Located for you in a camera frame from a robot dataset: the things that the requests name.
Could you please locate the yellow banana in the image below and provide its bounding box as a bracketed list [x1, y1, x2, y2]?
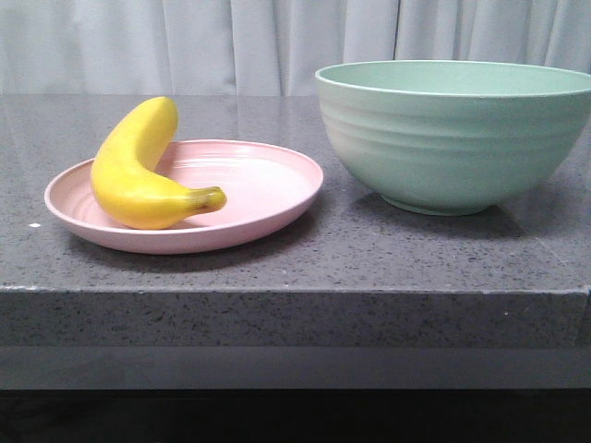
[90, 96, 227, 230]

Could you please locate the pink plate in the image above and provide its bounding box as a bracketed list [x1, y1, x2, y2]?
[44, 139, 323, 255]

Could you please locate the green bowl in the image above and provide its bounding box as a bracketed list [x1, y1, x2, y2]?
[315, 60, 590, 216]

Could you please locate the white curtain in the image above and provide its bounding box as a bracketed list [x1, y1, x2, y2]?
[1, 1, 590, 96]

